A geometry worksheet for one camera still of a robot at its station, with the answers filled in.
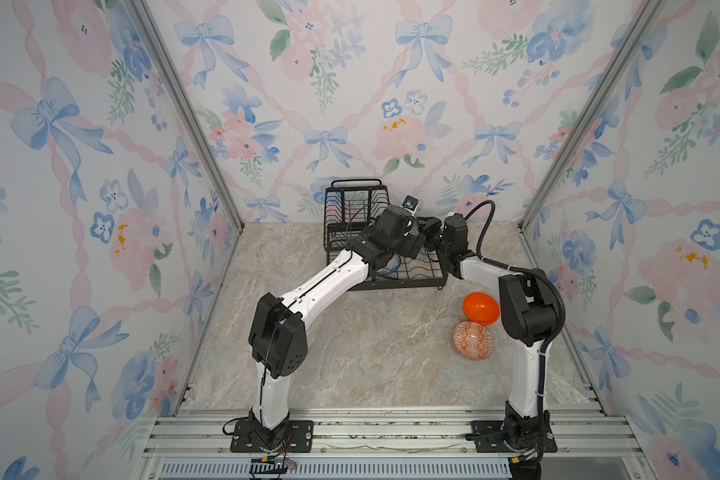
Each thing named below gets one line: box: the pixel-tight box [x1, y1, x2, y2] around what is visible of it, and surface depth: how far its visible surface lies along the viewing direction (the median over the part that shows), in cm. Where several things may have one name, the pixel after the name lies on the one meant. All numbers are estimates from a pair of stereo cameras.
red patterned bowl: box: [452, 321, 495, 361], surface depth 90 cm
